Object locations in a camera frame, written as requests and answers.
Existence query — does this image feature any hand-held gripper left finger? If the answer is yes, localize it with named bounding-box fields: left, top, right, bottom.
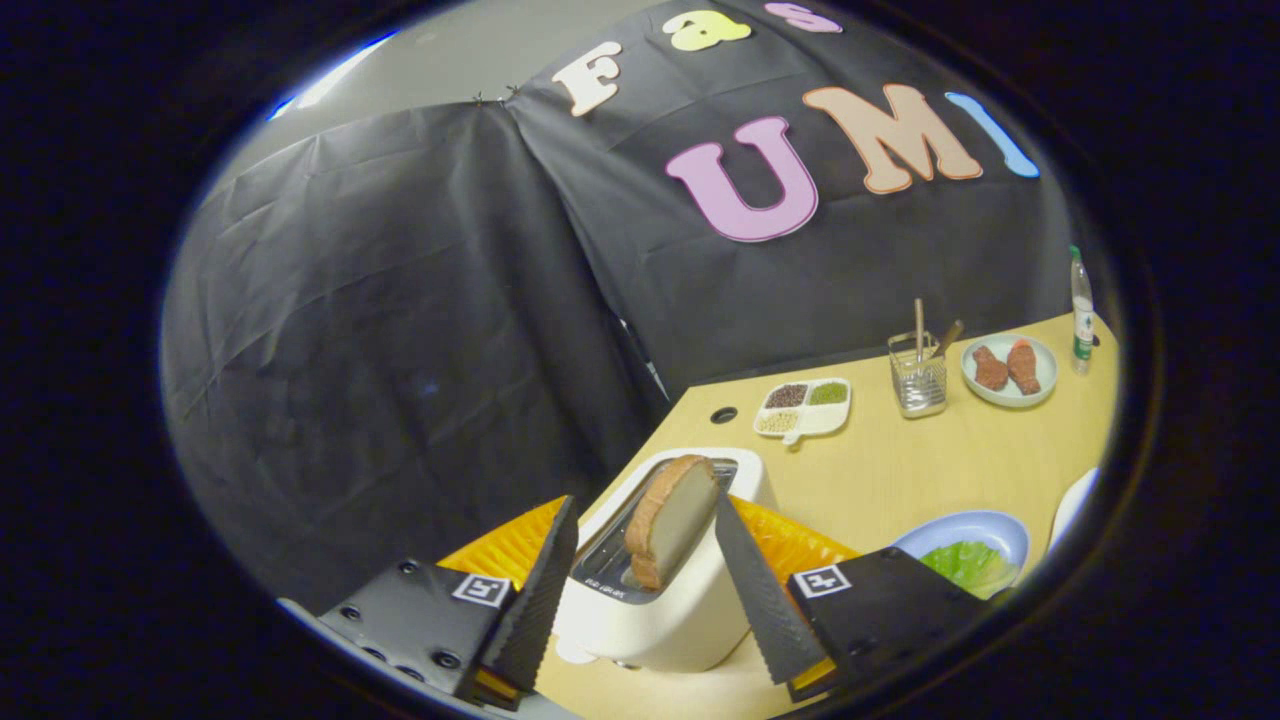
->
left=318, top=494, right=580, bottom=711

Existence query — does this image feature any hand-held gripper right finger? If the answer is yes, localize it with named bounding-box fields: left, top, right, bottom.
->
left=714, top=490, right=986, bottom=703

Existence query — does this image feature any toasted bread slice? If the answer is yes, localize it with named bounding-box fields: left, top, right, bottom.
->
left=625, top=454, right=721, bottom=591

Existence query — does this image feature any green lettuce leaf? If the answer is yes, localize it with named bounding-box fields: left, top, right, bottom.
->
left=920, top=541, right=1019, bottom=599

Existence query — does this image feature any cream white toaster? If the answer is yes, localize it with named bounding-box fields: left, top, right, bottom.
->
left=552, top=447, right=779, bottom=673

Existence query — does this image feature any white divided condiment dish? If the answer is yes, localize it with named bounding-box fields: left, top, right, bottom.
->
left=753, top=377, right=852, bottom=446

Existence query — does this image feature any light blue round plate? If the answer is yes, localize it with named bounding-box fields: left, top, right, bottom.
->
left=890, top=510, right=1031, bottom=601

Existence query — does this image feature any black backdrop cloth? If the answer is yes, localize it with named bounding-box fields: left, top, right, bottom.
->
left=160, top=0, right=1091, bottom=611

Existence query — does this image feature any white square plate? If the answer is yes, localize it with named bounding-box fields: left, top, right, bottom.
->
left=1048, top=467, right=1101, bottom=551

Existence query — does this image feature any pale green round plate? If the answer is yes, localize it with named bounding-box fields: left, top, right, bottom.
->
left=961, top=333, right=1059, bottom=409

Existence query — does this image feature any clear plastic water bottle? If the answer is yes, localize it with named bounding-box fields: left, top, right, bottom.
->
left=1068, top=245, right=1095, bottom=376

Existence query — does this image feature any metal wire utensil holder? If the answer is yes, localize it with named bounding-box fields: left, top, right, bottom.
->
left=888, top=331, right=949, bottom=419

